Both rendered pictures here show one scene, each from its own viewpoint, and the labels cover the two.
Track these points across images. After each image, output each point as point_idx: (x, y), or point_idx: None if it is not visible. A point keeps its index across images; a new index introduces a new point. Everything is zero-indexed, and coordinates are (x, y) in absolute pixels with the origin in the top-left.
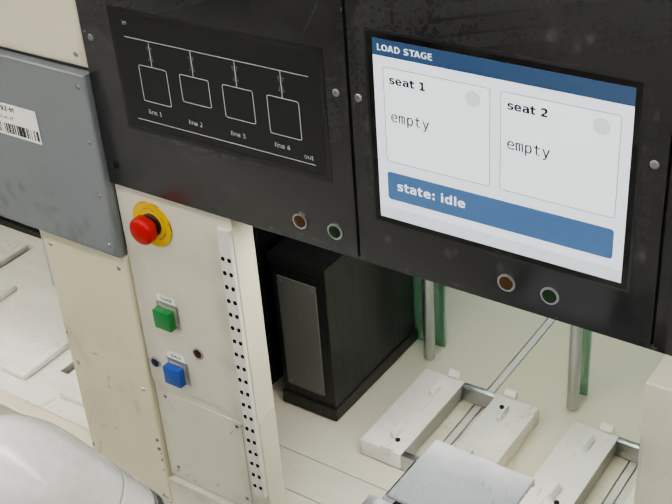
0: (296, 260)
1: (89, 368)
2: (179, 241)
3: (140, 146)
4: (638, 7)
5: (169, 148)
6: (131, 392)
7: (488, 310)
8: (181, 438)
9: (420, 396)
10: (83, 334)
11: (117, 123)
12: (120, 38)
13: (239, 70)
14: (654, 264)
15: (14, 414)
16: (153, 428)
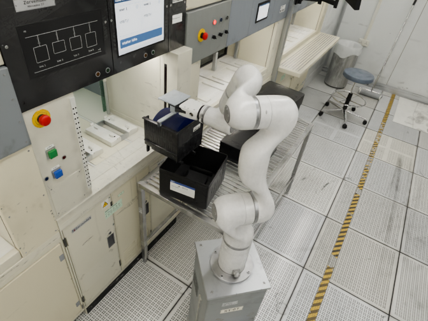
0: None
1: (15, 214)
2: (53, 116)
3: (35, 85)
4: None
5: (49, 78)
6: (38, 202)
7: None
8: (58, 200)
9: None
10: (11, 200)
11: (23, 81)
12: (23, 39)
13: (75, 29)
14: (167, 30)
15: (242, 66)
16: (49, 207)
